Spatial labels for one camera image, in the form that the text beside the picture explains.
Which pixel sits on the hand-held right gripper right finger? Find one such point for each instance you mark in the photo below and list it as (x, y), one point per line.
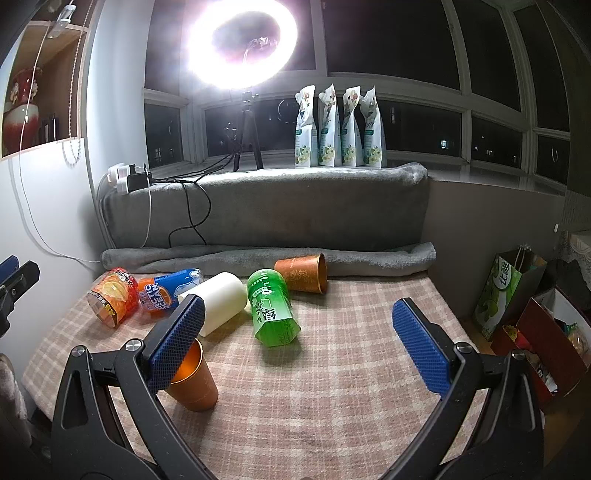
(422, 350)

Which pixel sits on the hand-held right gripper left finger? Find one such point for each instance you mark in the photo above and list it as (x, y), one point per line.
(178, 341)

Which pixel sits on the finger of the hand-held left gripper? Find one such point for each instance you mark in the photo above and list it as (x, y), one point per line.
(25, 279)

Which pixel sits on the plain orange cup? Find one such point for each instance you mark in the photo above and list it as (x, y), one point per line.
(198, 387)

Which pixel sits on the white cup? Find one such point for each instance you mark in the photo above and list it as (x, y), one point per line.
(226, 300)

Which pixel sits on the orange printed snack cup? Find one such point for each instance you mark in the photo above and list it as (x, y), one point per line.
(115, 295)

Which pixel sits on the orange patterned cup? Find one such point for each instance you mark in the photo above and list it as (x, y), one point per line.
(298, 273)

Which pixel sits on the blue orange drink bottle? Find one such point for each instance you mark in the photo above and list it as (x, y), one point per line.
(168, 290)

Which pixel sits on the green paper bag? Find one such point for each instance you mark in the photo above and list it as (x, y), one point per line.
(501, 295)

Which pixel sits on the green plastic bottle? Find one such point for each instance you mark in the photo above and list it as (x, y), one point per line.
(270, 314)

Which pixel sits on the rolled grey blanket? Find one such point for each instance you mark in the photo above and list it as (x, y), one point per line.
(369, 261)

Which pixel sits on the red cardboard box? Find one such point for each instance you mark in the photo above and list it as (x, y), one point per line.
(545, 341)

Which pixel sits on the white power strip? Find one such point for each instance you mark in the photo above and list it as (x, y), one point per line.
(116, 177)

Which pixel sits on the black charger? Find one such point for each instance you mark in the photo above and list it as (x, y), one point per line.
(137, 180)

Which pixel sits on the red and white vase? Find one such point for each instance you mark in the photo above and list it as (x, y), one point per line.
(23, 110)

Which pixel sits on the patterned lace cloth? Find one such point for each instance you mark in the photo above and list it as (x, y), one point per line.
(577, 251)

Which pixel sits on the wooden shelf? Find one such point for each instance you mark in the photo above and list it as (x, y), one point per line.
(64, 83)

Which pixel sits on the white green standing pouch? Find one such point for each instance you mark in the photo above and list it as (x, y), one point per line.
(304, 138)
(374, 138)
(351, 138)
(328, 138)

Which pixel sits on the black tripod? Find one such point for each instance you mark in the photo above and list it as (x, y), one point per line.
(247, 134)

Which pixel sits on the white window frame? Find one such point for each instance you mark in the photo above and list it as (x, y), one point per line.
(464, 99)

